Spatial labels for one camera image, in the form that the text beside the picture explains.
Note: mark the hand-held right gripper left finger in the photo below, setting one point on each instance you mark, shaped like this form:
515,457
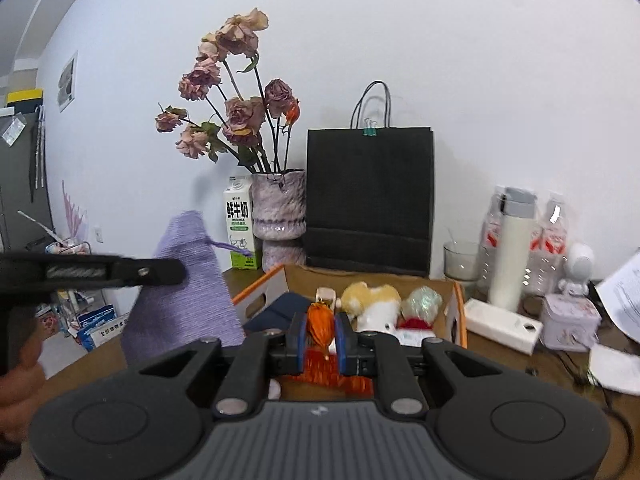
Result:
300,340

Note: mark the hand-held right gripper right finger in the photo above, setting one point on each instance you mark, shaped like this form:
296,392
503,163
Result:
342,342

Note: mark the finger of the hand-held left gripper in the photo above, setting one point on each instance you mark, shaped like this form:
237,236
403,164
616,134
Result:
155,271

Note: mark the purple knit pouch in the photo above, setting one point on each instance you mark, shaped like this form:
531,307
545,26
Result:
185,285

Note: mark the navy zip case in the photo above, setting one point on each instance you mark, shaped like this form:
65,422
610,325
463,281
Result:
277,310

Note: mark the yellow white plush toy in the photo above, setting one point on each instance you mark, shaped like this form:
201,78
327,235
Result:
370,302

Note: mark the yellow white cube toy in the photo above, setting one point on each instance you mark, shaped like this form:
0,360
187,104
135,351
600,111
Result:
326,296

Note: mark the red cardboard box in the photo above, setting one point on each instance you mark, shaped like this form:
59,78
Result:
270,285

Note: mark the white tissue packet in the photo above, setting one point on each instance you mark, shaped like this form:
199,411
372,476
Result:
410,338

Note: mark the wooden desktop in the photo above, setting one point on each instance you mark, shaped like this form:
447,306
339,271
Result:
505,365

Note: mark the person's left hand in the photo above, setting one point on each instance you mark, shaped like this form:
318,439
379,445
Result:
20,390

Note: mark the small red item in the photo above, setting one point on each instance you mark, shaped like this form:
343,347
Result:
415,323

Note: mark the blue white package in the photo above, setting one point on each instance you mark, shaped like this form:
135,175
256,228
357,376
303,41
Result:
102,327

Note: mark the grey cabinet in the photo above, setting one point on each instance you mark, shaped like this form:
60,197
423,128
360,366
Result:
17,190

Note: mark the green glitter ball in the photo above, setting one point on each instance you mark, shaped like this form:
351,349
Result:
422,302

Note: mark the white green milk carton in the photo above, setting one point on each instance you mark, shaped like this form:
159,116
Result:
241,225

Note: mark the purple mottled vase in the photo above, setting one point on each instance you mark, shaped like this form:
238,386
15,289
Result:
279,215

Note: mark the black paper bag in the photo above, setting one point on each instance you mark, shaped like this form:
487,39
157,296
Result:
370,200

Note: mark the clear glass cup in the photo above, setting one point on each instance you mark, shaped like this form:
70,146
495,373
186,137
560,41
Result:
462,260

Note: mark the white power bank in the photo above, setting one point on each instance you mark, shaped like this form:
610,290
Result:
502,325

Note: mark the clear plastic water bottle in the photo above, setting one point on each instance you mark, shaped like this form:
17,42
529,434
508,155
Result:
494,230
547,250

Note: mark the white thermos bottle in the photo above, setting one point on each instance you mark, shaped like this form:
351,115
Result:
510,250

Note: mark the dried pink roses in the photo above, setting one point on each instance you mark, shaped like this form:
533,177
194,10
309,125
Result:
235,95

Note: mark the green binder clip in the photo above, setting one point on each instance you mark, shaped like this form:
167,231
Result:
370,129

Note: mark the lavender tin box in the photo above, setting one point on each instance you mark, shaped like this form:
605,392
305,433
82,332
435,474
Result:
570,322

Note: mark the white robot figurine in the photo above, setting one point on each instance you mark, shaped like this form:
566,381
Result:
577,270

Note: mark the white printed papers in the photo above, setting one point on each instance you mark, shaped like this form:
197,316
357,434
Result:
622,295

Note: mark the white wall socket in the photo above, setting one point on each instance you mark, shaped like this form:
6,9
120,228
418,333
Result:
99,235

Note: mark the wall poster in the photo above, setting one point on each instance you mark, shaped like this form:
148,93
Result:
67,81

